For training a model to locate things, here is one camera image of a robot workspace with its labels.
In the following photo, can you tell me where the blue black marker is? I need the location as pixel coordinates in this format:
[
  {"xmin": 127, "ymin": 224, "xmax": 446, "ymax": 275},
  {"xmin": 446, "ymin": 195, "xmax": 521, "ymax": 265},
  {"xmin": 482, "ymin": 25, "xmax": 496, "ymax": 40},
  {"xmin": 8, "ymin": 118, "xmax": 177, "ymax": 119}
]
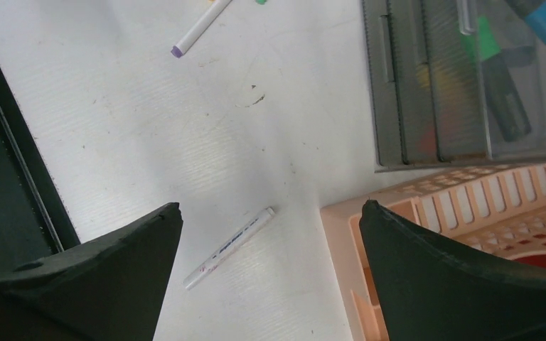
[{"xmin": 505, "ymin": 0, "xmax": 546, "ymax": 45}]

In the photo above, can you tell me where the peach file organizer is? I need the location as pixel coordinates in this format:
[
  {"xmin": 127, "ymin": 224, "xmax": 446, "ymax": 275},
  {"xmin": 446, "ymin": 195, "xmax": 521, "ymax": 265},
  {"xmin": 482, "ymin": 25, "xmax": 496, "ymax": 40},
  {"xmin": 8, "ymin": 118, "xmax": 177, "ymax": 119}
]
[{"xmin": 321, "ymin": 164, "xmax": 546, "ymax": 340}]

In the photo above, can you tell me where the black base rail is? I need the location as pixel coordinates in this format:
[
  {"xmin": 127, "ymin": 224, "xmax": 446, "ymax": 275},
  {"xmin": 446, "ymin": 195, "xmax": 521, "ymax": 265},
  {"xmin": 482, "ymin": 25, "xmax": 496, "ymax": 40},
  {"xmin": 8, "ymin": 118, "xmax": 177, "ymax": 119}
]
[{"xmin": 0, "ymin": 68, "xmax": 80, "ymax": 272}]

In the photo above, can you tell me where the purple marker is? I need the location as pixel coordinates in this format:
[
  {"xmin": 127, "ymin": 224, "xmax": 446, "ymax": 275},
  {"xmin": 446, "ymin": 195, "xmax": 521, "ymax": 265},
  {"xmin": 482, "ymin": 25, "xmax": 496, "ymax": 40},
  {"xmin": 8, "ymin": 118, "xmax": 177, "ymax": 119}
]
[{"xmin": 171, "ymin": 0, "xmax": 231, "ymax": 58}]

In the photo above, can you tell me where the white pen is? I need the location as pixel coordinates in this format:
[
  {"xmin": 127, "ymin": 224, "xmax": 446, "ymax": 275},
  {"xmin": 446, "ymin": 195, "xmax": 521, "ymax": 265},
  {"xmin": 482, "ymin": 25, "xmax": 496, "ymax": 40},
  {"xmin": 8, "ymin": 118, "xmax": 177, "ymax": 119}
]
[{"xmin": 183, "ymin": 207, "xmax": 275, "ymax": 291}]

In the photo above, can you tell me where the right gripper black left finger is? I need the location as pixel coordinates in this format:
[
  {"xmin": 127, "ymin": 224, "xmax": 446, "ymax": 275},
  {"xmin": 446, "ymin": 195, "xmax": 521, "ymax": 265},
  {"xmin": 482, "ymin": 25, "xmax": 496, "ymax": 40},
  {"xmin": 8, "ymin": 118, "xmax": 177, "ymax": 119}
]
[{"xmin": 0, "ymin": 202, "xmax": 183, "ymax": 340}]

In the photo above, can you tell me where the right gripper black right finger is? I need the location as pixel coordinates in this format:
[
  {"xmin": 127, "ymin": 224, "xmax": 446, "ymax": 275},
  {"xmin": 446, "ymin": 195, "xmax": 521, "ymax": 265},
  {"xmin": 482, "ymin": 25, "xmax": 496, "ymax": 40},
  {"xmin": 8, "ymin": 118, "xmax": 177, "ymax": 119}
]
[{"xmin": 359, "ymin": 200, "xmax": 546, "ymax": 340}]

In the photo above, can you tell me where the clear grey drawer box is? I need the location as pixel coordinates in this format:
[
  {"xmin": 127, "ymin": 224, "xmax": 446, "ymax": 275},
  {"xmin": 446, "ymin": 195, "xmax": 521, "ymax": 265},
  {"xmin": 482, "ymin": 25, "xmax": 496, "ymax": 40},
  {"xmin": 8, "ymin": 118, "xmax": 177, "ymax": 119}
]
[{"xmin": 361, "ymin": 1, "xmax": 546, "ymax": 171}]

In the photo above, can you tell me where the green highlighter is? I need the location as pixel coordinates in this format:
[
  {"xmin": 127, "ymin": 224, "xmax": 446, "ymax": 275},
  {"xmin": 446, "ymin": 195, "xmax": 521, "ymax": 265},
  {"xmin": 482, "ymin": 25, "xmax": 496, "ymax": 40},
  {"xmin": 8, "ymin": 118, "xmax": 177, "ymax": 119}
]
[{"xmin": 461, "ymin": 16, "xmax": 531, "ymax": 142}]

